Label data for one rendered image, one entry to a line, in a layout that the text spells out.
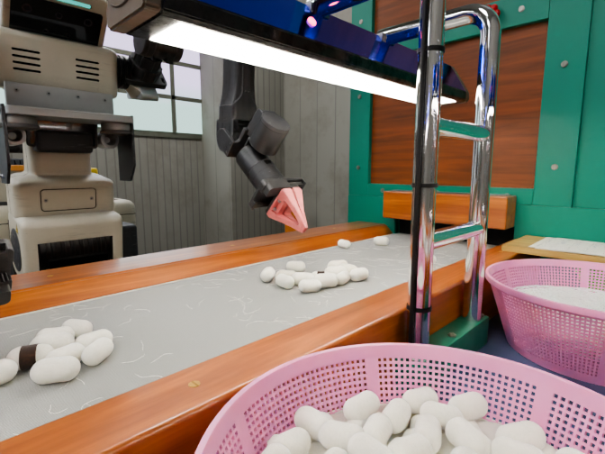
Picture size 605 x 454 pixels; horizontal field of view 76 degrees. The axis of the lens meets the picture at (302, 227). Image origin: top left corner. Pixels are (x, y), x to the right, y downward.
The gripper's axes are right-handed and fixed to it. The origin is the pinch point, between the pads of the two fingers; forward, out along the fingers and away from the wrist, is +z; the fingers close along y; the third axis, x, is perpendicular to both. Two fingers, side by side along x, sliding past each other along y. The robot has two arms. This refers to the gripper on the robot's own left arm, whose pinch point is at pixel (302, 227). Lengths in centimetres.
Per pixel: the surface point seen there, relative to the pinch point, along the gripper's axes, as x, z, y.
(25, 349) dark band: -1.3, 9.2, -42.5
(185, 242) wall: 241, -181, 136
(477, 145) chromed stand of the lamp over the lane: -28.4, 12.7, 3.0
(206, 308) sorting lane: 1.9, 8.9, -23.0
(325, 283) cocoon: -2.5, 12.6, -6.6
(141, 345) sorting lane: -1.1, 12.2, -33.3
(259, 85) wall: 98, -242, 194
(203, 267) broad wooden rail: 11.1, -3.0, -14.4
